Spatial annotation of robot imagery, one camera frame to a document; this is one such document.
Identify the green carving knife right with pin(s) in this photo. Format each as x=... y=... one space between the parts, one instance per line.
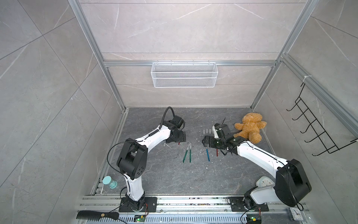
x=190 y=152

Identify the green carving knife middle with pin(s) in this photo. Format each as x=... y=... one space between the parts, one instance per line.
x=187 y=149

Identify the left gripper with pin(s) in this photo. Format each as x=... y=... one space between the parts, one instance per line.
x=182 y=137

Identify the brown teddy bear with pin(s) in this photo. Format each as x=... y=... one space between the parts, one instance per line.
x=250 y=127

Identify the small white clock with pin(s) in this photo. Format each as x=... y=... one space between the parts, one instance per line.
x=295 y=214

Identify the white wire mesh basket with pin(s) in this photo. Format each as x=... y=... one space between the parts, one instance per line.
x=184 y=75

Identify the aluminium mounting rail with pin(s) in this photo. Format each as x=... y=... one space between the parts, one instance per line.
x=201 y=209

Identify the green carving knife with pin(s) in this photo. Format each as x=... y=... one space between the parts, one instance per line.
x=187 y=149
x=190 y=152

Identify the black wire hook rack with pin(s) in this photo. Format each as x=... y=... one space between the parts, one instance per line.
x=316 y=126

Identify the teal sand timer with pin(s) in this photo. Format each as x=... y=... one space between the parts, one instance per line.
x=111 y=183

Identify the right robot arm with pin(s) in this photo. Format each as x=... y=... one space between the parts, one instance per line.
x=291 y=182

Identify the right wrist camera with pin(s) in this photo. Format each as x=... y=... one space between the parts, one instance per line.
x=217 y=130

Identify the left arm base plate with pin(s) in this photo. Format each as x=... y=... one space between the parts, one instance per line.
x=148 y=204

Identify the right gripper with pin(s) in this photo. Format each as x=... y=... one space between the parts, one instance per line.
x=211 y=141

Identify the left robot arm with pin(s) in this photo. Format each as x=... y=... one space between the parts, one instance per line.
x=132 y=159

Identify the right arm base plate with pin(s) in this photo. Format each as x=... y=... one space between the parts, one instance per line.
x=242 y=204

